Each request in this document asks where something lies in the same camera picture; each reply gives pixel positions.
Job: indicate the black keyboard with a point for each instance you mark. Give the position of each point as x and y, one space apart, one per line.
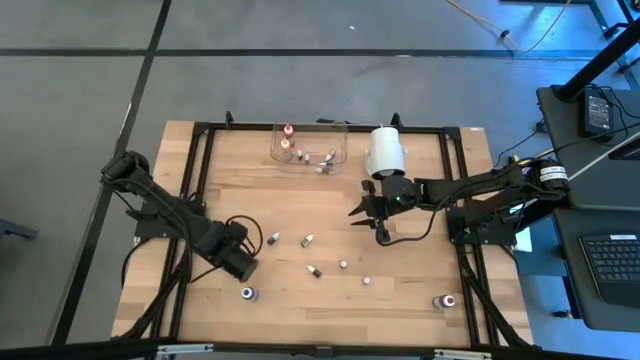
615 265

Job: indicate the large purple food coloring bottle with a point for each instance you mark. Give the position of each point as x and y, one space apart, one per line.
445 301

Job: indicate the black power adapter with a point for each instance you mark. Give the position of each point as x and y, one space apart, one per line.
597 112

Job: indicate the grey furniture leg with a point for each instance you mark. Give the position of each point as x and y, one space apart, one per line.
15 230

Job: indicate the black desk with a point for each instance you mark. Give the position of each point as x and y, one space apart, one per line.
570 280
600 185

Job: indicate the clear plastic bin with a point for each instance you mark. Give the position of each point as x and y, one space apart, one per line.
320 137

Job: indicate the white paper sheet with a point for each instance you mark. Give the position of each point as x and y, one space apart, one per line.
524 240

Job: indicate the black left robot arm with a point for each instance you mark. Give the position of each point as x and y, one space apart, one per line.
165 205

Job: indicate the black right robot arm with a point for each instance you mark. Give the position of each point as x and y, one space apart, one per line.
475 187

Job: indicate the large blue food coloring bottle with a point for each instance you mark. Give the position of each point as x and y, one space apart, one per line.
248 293

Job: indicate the small blue dropper bottle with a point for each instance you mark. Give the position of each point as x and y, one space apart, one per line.
273 239

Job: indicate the black pole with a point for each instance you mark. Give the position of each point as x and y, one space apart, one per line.
600 60

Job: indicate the large orange food coloring bottle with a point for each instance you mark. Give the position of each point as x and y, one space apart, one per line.
285 146

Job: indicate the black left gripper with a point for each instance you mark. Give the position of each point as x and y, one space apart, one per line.
232 250

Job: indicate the black aluminium table frame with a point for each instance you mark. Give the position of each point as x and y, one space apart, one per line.
240 127

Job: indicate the small green dropper bottle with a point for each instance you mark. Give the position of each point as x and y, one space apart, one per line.
307 241

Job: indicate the small black dropper bottle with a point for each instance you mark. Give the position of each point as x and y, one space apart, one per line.
314 271

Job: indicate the large red food coloring bottle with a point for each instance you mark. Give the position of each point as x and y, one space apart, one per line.
288 131

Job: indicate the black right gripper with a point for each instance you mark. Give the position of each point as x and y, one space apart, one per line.
400 195

